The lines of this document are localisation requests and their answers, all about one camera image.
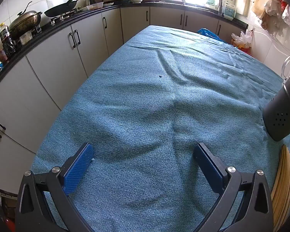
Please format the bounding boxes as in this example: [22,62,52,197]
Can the clear plastic food container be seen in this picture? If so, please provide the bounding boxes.
[87,2,104,10]

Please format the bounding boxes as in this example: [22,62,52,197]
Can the orange trash bag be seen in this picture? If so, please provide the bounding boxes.
[231,29,253,51]

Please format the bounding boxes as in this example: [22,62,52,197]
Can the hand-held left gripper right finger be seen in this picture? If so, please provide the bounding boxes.
[193,142,274,232]

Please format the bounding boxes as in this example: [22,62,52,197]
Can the dark sauce bottle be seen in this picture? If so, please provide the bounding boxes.
[2,40,16,56]

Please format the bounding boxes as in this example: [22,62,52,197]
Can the cooking oil bottle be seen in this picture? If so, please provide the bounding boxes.
[0,23,10,43]

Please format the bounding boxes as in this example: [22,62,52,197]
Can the black wok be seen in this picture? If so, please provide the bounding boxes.
[44,0,79,18]

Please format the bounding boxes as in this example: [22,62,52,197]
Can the blue plastic bag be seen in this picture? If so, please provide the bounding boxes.
[197,28,229,44]

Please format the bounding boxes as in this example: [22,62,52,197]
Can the blue-green table cloth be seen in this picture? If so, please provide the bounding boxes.
[30,25,290,232]

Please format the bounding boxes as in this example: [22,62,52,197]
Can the lidded steel wok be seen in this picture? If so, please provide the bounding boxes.
[8,1,43,39]

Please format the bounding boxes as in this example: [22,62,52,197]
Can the white base cabinets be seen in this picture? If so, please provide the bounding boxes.
[0,6,247,196]

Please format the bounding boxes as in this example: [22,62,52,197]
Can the black perforated utensil holder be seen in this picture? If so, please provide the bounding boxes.
[263,72,290,142]

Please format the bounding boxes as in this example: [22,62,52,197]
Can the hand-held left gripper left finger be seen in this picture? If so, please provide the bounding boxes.
[15,142,95,232]

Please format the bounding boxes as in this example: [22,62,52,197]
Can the white detergent bottle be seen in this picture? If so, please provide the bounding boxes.
[222,1,237,20]

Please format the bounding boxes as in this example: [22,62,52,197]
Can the hanging cutting board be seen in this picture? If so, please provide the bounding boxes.
[237,0,253,17]

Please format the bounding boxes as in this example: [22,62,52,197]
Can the black kitchen countertop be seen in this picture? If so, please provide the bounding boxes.
[0,1,248,95]

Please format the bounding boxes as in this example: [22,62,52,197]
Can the gas stove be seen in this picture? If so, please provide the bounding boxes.
[49,8,78,26]

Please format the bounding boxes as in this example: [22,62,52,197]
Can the small glass jar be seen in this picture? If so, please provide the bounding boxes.
[19,30,33,45]

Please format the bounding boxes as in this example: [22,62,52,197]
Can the bundle of bamboo chopsticks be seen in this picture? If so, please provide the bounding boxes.
[271,144,290,232]

